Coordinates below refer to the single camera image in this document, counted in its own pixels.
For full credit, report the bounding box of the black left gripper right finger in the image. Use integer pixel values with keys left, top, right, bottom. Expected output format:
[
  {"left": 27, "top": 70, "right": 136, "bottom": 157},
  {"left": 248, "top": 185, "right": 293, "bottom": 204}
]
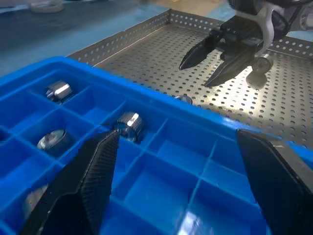
[{"left": 235, "top": 129, "right": 313, "bottom": 235}]

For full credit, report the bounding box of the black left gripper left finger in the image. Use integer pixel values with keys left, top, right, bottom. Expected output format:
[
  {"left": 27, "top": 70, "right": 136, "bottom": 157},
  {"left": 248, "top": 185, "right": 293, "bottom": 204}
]
[{"left": 19, "top": 129, "right": 121, "bottom": 235}]

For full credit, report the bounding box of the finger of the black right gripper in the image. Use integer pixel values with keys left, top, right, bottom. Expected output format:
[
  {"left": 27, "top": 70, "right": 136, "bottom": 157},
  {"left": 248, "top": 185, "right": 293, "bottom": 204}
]
[
  {"left": 204, "top": 51, "right": 255, "bottom": 88},
  {"left": 178, "top": 34, "right": 223, "bottom": 71}
]

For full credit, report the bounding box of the blue compartment tray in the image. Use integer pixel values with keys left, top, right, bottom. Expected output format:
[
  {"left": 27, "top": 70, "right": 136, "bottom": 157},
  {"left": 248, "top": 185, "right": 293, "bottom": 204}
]
[{"left": 0, "top": 56, "right": 313, "bottom": 235}]

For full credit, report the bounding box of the perforated metal tray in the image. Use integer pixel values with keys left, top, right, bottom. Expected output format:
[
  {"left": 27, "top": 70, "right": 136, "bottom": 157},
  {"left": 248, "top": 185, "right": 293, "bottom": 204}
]
[{"left": 66, "top": 8, "right": 313, "bottom": 150}]

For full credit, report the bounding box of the brown cardboard sheet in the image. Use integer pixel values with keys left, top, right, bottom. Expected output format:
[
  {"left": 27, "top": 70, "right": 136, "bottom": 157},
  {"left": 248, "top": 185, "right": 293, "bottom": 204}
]
[{"left": 156, "top": 0, "right": 237, "bottom": 19}]

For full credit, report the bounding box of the white tape roll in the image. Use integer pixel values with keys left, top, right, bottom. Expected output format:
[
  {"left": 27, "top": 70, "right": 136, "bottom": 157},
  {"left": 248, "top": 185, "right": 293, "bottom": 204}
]
[{"left": 30, "top": 0, "right": 63, "bottom": 13}]

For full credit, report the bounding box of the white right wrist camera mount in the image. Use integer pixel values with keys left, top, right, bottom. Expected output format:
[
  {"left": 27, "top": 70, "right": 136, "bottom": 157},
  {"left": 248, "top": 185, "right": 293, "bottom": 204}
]
[{"left": 227, "top": 0, "right": 279, "bottom": 53}]

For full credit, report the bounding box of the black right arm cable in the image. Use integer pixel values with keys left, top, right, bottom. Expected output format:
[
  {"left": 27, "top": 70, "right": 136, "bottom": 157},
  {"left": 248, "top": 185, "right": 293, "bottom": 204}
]
[{"left": 285, "top": 0, "right": 309, "bottom": 34}]

